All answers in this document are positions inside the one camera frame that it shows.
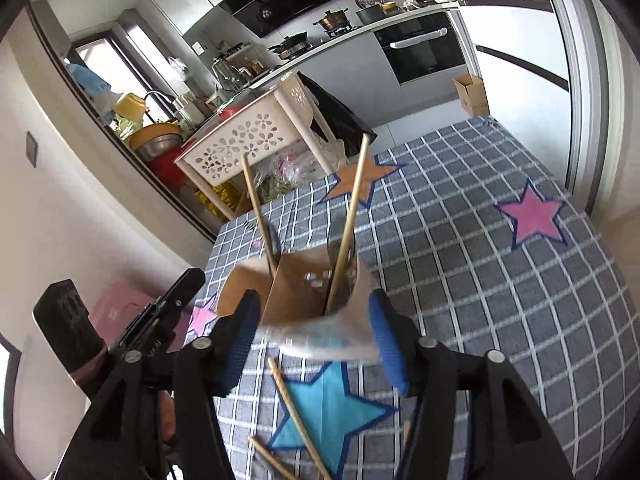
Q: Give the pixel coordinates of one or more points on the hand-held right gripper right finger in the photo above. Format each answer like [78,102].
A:
[392,345]

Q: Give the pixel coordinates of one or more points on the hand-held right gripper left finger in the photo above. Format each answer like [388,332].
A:
[240,345]

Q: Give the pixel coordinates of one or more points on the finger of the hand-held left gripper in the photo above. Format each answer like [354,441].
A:
[187,282]

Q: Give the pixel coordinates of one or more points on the pink perforated utensil holder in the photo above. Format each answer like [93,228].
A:
[295,290]

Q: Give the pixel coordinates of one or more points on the black spoon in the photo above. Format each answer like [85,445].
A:
[272,242]

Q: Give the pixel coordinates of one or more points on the wooden chopstick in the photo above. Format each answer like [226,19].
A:
[272,457]
[300,420]
[255,200]
[355,185]

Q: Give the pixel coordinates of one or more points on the person's left hand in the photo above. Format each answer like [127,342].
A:
[89,381]

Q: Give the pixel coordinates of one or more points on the gold foil package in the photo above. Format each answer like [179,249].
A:
[222,197]

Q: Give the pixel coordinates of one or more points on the grey checkered star tablecloth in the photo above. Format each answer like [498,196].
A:
[475,285]

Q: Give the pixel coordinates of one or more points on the red plastic bucket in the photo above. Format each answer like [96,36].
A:
[167,167]

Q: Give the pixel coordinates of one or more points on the metal basin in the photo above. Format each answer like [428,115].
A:
[160,146]

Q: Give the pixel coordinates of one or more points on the beige perforated storage trolley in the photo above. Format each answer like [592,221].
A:
[240,145]

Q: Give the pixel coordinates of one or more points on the yellow plastic basin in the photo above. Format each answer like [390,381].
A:
[150,134]

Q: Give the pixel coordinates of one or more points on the clear plastic bags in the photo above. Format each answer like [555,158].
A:
[300,170]

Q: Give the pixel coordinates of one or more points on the kitchen faucet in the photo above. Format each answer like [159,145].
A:
[157,102]

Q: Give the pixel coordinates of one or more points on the black trash bag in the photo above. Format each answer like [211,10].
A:
[335,105]

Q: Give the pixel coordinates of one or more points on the black wok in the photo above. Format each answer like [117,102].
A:
[290,45]

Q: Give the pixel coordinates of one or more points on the cardboard box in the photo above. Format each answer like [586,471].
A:
[472,94]

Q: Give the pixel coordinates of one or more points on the black range hood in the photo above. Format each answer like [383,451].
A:
[285,0]

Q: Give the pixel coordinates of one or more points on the black built-in oven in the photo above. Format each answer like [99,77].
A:
[422,47]

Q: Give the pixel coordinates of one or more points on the brass cooking pot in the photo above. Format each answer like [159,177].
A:
[332,20]

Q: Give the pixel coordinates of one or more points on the dark stock pot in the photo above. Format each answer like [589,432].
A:
[375,12]

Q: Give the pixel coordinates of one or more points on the white refrigerator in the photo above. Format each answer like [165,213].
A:
[515,25]

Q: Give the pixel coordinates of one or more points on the grey wall switch plate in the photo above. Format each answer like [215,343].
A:
[32,148]

